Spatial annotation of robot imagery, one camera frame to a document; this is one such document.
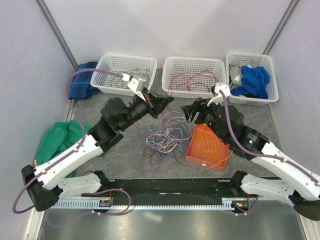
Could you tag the middle white plastic basket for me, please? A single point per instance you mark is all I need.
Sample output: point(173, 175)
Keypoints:
point(192, 77)

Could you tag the orange plastic tray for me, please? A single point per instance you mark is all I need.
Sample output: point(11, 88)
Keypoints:
point(207, 150)

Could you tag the green garment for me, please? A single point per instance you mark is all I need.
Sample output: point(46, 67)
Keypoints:
point(58, 139)

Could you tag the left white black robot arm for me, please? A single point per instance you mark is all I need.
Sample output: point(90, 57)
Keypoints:
point(46, 184)

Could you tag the blue fleece cloth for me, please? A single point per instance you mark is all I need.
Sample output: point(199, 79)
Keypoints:
point(254, 83)

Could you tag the grey sock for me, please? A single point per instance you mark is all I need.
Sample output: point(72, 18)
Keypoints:
point(235, 72)

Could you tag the left white plastic basket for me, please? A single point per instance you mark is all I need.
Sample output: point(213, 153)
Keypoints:
point(145, 67)

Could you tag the blue plaid cloth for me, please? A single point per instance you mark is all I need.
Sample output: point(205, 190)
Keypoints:
point(81, 88)

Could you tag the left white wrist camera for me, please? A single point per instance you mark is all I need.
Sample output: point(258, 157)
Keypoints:
point(135, 83)

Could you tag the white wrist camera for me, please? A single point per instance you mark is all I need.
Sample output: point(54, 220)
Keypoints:
point(135, 83)
point(220, 92)

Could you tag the white plastic basket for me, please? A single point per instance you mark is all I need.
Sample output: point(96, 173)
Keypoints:
point(192, 77)
point(267, 63)
point(145, 67)

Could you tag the light blue slotted cable duct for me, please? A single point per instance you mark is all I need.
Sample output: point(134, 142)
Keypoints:
point(150, 202)

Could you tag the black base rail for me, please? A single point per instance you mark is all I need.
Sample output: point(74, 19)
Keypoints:
point(209, 187)

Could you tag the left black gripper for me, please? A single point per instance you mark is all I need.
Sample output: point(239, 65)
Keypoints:
point(159, 104)

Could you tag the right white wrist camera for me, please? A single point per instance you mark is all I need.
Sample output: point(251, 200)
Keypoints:
point(220, 92)

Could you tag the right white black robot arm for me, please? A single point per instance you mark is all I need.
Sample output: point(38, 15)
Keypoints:
point(296, 185)

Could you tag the right white plastic basket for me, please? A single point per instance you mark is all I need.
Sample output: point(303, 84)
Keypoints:
point(267, 63)

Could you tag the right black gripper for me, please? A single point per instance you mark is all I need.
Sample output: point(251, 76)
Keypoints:
point(190, 111)

